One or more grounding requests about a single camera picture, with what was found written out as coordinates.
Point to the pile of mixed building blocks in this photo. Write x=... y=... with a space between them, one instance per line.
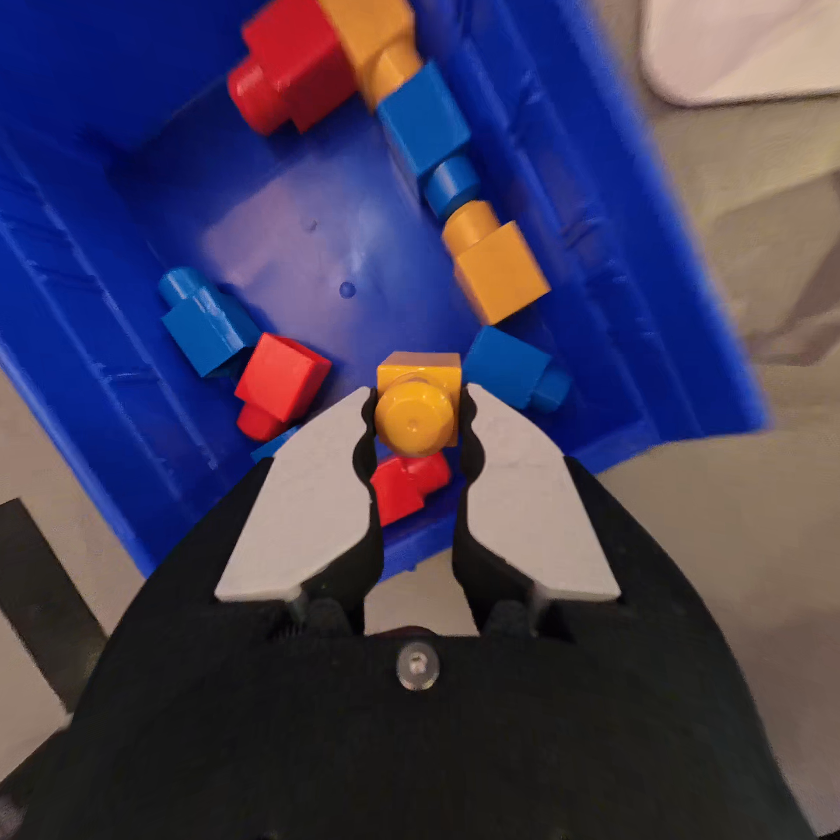
x=289 y=59

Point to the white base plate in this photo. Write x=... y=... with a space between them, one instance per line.
x=754 y=52

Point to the blue plastic bin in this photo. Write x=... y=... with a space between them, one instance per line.
x=295 y=229

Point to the yellow toy block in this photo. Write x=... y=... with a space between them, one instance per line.
x=417 y=413

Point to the grey desk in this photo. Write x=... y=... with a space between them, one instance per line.
x=754 y=525

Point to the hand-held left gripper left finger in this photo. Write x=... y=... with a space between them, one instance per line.
x=295 y=525

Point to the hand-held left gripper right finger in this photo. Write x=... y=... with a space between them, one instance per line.
x=544 y=525

